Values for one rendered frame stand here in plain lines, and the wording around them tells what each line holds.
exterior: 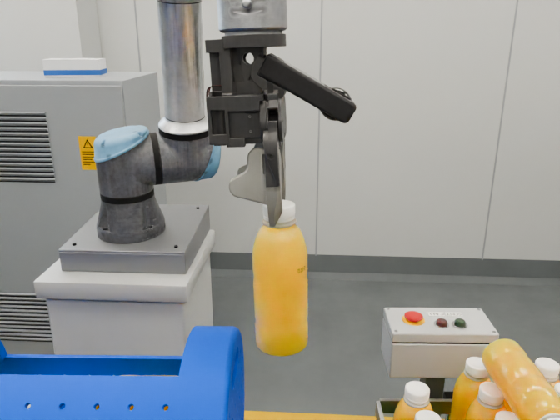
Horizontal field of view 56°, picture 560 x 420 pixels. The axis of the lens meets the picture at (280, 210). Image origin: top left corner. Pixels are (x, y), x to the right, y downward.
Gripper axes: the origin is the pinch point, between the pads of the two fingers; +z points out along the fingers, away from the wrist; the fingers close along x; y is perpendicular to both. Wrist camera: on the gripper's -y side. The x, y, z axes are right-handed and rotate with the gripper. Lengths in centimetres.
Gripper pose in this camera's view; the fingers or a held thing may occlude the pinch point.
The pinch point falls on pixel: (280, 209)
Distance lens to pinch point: 62.7
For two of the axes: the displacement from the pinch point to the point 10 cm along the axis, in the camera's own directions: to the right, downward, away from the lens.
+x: -0.8, 2.9, -9.5
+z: 0.4, 9.6, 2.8
